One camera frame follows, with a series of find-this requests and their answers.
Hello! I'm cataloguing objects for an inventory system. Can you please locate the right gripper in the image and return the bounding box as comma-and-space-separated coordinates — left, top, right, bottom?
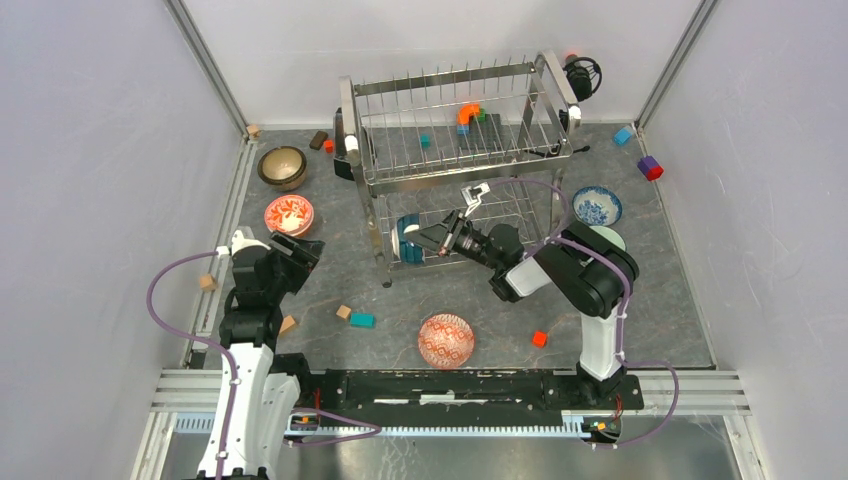
403, 208, 502, 271

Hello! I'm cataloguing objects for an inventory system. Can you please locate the steel two-tier dish rack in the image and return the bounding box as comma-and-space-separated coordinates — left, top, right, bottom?
339, 57, 575, 286

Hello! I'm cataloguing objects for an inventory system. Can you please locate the black bowl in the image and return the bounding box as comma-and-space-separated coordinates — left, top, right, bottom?
333, 107, 355, 181

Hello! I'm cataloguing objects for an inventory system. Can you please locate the pale green bowl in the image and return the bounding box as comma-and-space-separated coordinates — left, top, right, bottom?
591, 225, 627, 251

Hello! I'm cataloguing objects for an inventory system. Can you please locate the tan wooden block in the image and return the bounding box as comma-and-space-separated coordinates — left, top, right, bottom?
278, 316, 298, 338

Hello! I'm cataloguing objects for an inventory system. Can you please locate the tan wooden cube left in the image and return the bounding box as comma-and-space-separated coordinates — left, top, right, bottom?
198, 274, 218, 292

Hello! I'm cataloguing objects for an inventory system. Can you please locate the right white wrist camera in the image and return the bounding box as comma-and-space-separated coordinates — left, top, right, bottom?
461, 182, 490, 218

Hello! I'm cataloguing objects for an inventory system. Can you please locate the blue white floral bowl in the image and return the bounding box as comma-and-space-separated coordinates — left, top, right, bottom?
572, 186, 623, 227

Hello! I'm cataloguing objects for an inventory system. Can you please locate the orange arch brick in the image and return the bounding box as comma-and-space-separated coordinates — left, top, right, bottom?
457, 103, 484, 126

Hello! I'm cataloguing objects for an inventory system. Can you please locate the teal block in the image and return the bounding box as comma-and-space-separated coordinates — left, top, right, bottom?
349, 312, 376, 329

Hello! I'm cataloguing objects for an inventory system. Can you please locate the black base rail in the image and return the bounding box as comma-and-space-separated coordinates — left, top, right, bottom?
297, 369, 645, 429

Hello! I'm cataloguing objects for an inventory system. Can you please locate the small tan cube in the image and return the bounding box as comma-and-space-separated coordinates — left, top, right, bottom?
336, 305, 352, 321

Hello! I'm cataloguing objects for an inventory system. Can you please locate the light blue block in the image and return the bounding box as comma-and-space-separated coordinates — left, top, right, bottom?
613, 125, 636, 146

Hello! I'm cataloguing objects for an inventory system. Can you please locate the teal white cup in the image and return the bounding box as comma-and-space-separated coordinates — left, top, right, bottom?
391, 213, 424, 265

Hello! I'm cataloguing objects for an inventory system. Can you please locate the blue zigzag patterned bowl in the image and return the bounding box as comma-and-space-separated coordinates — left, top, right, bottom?
418, 313, 476, 370

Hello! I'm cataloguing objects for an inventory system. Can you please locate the purple and red block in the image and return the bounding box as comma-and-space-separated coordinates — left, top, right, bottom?
637, 155, 664, 182

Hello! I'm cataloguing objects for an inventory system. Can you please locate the dark brown block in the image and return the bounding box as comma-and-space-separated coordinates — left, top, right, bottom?
309, 130, 329, 151

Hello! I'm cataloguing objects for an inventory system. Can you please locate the pink patterned bowl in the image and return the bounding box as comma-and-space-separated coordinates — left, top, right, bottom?
264, 194, 315, 230

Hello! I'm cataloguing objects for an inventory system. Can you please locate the orange cube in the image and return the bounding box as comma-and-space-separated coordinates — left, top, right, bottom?
532, 331, 548, 348

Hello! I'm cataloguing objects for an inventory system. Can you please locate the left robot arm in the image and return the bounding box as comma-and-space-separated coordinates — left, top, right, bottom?
196, 229, 325, 479

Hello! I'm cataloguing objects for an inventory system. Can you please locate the orange plastic bowl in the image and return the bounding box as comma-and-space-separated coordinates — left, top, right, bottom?
269, 225, 311, 238

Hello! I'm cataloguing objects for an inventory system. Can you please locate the brown glazed bowl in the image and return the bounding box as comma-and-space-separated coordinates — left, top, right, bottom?
257, 146, 308, 192

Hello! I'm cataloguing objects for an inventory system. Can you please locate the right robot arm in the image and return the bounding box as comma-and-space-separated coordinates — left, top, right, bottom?
396, 211, 639, 408

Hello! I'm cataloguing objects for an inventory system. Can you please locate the black microphone on tripod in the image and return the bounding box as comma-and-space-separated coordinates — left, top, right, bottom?
529, 50, 603, 158

